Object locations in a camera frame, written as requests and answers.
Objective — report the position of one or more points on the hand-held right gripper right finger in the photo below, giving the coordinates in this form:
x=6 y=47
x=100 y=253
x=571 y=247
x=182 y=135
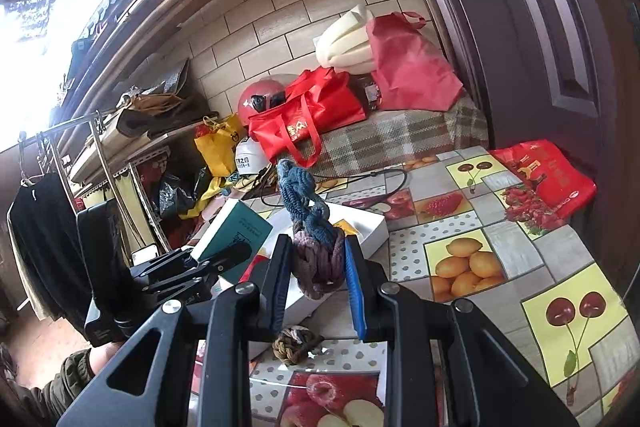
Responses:
x=355 y=292

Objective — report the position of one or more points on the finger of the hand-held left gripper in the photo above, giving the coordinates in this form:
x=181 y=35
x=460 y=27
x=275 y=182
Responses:
x=220 y=257
x=185 y=288

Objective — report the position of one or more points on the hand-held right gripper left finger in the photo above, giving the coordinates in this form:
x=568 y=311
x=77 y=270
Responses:
x=281 y=287

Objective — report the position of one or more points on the white box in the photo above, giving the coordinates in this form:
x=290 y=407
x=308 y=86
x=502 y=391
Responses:
x=365 y=227

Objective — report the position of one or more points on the person's left forearm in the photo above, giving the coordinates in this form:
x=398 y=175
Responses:
x=55 y=387

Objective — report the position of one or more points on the green book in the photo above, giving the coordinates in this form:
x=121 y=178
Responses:
x=235 y=229

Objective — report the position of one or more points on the black hanging garment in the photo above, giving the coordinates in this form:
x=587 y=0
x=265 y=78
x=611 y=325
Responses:
x=45 y=247

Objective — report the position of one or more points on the black plastic bag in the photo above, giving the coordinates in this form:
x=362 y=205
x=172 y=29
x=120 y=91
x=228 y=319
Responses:
x=175 y=197

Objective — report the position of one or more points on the white helmet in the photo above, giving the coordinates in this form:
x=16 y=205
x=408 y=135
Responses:
x=250 y=157

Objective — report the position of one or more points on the metal rack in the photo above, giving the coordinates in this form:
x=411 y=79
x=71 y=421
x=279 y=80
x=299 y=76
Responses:
x=107 y=152

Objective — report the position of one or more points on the yellow shopping bag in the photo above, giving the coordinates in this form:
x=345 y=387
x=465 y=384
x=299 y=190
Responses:
x=217 y=147

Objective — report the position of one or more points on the fruit print tablecloth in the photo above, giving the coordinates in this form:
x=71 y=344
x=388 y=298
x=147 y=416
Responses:
x=500 y=257

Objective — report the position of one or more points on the brown paper bags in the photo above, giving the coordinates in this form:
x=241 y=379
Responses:
x=150 y=107

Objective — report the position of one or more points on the plaid cloth bench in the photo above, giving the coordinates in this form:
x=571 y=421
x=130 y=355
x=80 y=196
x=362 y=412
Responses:
x=395 y=132

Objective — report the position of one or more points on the red tote bag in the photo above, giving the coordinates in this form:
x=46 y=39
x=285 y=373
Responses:
x=305 y=112

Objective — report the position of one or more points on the red helmet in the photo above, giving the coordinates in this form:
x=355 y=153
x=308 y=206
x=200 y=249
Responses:
x=255 y=92

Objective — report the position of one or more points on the red printed bag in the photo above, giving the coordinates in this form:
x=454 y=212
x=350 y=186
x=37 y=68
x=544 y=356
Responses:
x=550 y=177

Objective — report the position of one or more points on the red plastic bag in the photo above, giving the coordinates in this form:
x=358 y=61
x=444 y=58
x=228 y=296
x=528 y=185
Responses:
x=410 y=62

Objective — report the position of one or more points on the brown door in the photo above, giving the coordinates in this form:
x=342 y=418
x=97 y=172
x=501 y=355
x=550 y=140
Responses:
x=525 y=32

